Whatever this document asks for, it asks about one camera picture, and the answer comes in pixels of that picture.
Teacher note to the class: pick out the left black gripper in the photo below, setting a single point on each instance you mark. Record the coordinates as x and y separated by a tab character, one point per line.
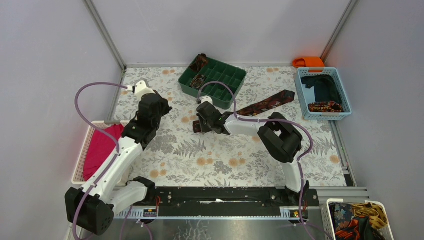
162	108

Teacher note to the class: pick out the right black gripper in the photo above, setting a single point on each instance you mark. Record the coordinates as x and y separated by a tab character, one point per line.
203	129

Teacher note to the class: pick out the dark red patterned tie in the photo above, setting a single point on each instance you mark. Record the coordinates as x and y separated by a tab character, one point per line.
275	101

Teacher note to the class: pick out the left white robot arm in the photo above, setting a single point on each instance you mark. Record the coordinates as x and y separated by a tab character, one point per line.
93	206

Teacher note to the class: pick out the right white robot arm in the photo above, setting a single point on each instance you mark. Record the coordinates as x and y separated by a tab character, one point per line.
282	141

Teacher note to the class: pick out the striped rolled tie in tray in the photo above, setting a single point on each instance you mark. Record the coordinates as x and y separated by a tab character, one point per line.
198	81

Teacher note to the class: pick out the floral tablecloth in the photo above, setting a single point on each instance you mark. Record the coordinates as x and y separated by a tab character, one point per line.
179	157

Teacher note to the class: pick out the magenta cloth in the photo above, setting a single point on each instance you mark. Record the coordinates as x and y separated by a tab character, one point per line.
101	146

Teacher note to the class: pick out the green compartment organizer tray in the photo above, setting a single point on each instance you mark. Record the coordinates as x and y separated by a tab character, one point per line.
224	81

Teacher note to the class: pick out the brown rolled tie back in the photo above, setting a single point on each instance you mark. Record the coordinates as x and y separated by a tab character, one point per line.
200	61

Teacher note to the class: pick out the white basket left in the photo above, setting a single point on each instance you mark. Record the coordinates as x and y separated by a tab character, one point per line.
77	177

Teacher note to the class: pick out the white basket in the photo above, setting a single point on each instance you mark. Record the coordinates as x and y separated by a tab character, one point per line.
381	234
77	177

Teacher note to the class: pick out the light blue plastic basket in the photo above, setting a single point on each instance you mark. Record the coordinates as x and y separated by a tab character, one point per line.
306	96

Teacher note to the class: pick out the orange cloth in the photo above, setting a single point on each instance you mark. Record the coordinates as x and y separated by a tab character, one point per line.
314	63

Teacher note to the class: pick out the dark navy cloth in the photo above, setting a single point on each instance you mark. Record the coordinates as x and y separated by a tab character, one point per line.
325	89

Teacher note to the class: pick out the colourful patterned tie in basket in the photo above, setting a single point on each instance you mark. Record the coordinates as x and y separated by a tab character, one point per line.
325	107

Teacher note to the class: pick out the orange black floral tie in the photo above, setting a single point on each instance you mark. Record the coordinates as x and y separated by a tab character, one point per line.
347	226

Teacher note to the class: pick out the gold yellow tie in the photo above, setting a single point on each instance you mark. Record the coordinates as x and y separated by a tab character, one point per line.
375	212

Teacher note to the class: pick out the white basket bottom right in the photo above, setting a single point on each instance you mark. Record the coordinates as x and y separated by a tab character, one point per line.
381	234

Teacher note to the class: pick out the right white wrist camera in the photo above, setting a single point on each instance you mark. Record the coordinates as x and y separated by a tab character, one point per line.
205	99

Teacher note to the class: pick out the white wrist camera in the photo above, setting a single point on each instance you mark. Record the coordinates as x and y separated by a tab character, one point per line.
140	89
205	99

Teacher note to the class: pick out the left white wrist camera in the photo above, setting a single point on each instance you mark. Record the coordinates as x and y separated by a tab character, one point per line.
140	89

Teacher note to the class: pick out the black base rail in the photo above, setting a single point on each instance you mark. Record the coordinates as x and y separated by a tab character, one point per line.
224	202

